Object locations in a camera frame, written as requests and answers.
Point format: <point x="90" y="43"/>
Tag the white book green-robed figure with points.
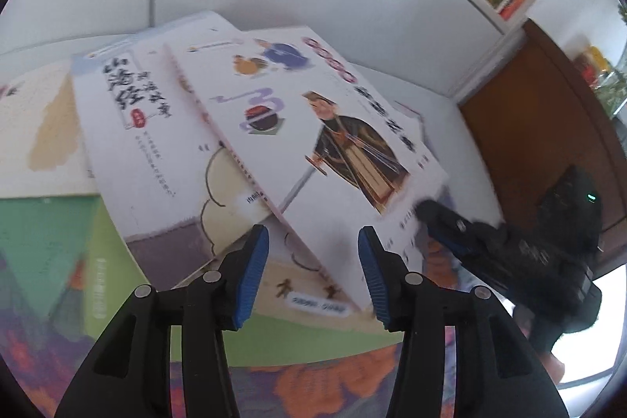
<point x="147" y="153"/>

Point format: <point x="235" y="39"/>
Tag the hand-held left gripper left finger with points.
<point x="252" y="276"/>

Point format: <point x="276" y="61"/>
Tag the cream cover book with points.
<point x="39" y="139"/>

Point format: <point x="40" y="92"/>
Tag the glass vase with plant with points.
<point x="615" y="97"/>

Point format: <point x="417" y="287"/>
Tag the green cover book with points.
<point x="147" y="300"/>

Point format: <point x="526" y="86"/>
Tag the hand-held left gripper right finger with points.
<point x="374" y="281"/>

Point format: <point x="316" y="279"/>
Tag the floral blanket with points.
<point x="318" y="383"/>

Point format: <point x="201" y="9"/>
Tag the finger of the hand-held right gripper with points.
<point x="465" y="241"/>

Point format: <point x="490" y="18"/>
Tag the yellow jar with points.
<point x="595" y="63"/>

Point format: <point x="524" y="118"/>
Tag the teal flower cover book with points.
<point x="34" y="241"/>

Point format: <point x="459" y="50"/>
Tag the brown wooden cabinet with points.
<point x="529" y="119"/>

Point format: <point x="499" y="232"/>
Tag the white book dark-robed man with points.
<point x="318" y="104"/>

